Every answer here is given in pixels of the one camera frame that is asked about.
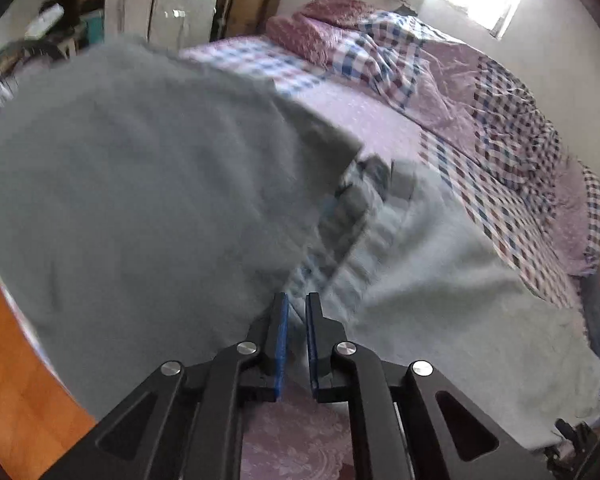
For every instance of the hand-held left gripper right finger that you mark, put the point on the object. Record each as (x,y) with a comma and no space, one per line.
(312,345)

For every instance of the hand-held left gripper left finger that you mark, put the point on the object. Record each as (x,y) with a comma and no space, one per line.
(280,345)

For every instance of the grey sweatshirt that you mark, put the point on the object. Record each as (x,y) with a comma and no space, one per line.
(130,185)

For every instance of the checked pink bed sheet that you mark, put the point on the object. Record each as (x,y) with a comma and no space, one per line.
(375,120)

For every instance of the dark metal object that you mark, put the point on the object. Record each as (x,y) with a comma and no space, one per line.
(577,440)

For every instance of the checked pink quilt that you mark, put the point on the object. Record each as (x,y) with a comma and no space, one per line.
(455,80)

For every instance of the pink fuzzy pillow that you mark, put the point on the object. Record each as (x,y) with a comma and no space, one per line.
(305,40)
(335,7)

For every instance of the brown cardboard box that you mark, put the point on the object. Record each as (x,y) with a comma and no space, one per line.
(250,0)

